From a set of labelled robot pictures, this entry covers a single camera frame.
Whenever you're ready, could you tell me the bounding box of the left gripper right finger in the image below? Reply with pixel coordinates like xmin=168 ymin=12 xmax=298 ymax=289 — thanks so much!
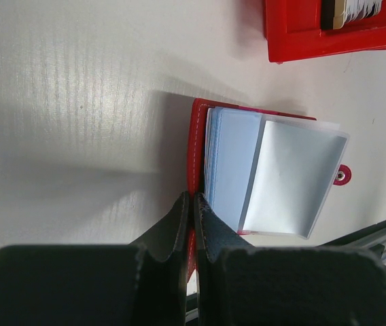
xmin=194 ymin=193 xmax=386 ymax=325

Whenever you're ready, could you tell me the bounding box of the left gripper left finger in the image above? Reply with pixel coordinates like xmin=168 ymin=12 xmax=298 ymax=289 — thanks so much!
xmin=0 ymin=192 xmax=190 ymax=325

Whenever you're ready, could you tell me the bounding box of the red leather card holder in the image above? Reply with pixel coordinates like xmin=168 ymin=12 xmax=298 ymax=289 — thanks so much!
xmin=185 ymin=98 xmax=353 ymax=286

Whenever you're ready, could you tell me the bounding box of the red plastic bin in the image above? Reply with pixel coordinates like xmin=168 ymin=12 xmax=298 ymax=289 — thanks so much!
xmin=263 ymin=1 xmax=386 ymax=63

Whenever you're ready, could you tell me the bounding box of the dark card in bin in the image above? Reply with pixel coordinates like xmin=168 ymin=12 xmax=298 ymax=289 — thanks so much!
xmin=320 ymin=0 xmax=347 ymax=30

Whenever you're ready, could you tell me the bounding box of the white card stack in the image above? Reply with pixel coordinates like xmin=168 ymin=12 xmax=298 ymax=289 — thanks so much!
xmin=344 ymin=0 xmax=383 ymax=23

